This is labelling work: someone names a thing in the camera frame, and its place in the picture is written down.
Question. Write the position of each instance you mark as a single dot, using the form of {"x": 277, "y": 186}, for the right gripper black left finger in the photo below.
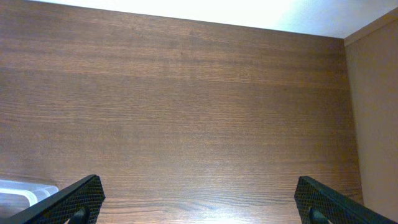
{"x": 78, "y": 203}

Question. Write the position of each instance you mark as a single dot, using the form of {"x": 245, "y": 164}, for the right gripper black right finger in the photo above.
{"x": 317, "y": 203}

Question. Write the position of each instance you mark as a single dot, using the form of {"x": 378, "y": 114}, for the clear plastic container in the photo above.
{"x": 18, "y": 196}

